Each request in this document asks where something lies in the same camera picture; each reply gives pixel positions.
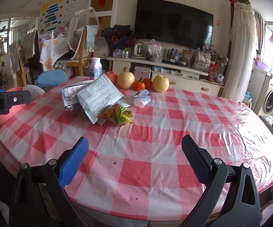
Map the pink plastic bin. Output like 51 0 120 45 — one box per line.
0 87 32 128

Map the silver foil wrapper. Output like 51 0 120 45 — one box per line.
61 80 93 111

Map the yellow green snack bag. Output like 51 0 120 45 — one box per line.
97 103 133 126

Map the white blue milk carton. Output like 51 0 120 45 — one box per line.
76 74 124 124

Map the small white yogurt bottle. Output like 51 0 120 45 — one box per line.
133 89 151 108

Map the white floor cushion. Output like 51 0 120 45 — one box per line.
23 85 45 102

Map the dark wooden dining chair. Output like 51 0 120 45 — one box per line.
28 30 43 85

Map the blue stool cushion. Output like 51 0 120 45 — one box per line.
36 69 67 89

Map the pink checkered tablecloth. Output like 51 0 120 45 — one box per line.
0 86 273 221

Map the white tv cabinet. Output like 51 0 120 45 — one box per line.
107 56 223 96

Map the right yellow pear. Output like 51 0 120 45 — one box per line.
152 75 170 93

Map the white washing machine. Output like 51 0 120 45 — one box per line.
259 77 273 116

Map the rear tangerine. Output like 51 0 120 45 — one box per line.
143 78 152 89

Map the red apple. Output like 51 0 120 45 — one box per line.
105 71 118 85

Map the front tangerine with leaf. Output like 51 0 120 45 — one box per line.
133 78 146 92

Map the white medicine bottle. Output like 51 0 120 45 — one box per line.
89 58 102 80

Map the large yellow pear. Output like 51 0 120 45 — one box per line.
117 67 135 89

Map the wooden chair with towel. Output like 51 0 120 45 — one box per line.
66 25 100 76

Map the pink storage box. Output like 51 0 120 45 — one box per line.
134 66 151 80

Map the white lace curtain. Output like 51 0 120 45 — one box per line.
222 3 256 102

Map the white electric kettle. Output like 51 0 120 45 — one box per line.
131 43 147 59

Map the dark flower bouquet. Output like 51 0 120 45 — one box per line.
102 25 133 51

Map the black flat television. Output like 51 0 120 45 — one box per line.
134 0 214 49

